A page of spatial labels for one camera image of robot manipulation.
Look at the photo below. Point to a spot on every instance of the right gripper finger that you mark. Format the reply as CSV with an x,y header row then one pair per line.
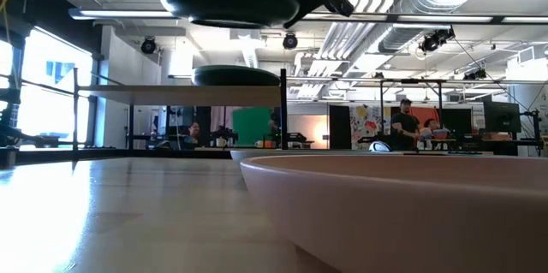
x,y
308,10

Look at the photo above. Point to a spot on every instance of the dark green plate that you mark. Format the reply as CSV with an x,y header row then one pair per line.
x,y
235,69

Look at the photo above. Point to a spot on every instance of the dark slate plate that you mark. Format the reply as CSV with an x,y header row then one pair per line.
x,y
235,81

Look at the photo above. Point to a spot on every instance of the light grey plate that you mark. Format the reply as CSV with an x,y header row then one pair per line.
x,y
257,152

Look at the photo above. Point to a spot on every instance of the pink plate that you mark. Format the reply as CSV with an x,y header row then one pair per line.
x,y
385,221

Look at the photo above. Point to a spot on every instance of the black ceiling spotlight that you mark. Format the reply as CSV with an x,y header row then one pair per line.
x,y
290,41
148,45

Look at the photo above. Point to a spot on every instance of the long ceiling light bar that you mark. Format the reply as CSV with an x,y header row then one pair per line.
x,y
128,14

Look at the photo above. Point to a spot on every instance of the black partition panel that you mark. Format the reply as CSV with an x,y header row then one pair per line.
x,y
339,127

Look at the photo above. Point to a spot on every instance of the green screen panel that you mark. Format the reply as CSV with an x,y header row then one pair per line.
x,y
251,125

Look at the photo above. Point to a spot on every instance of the black spotlight cluster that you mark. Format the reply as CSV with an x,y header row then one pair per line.
x,y
434,41

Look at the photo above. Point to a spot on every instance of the person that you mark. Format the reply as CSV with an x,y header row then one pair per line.
x,y
430,126
404,125
193,132

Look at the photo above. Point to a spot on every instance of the black spotlight pair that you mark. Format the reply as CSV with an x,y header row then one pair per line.
x,y
475,75

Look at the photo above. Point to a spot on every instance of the pink bowl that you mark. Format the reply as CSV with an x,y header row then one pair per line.
x,y
441,134

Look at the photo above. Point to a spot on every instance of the black computer monitor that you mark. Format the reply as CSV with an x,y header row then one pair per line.
x,y
457,120
502,116

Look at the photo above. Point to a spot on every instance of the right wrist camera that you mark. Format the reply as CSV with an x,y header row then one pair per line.
x,y
340,4

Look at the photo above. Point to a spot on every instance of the white shelf with black frame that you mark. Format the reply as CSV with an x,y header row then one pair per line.
x,y
171,95

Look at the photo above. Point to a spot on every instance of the background black metal frame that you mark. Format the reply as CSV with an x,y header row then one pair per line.
x,y
411,80

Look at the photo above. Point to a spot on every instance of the colourful wall poster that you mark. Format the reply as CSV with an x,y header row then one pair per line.
x,y
364,123

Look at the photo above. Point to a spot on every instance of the black aluminium table frame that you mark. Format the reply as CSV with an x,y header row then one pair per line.
x,y
128,153

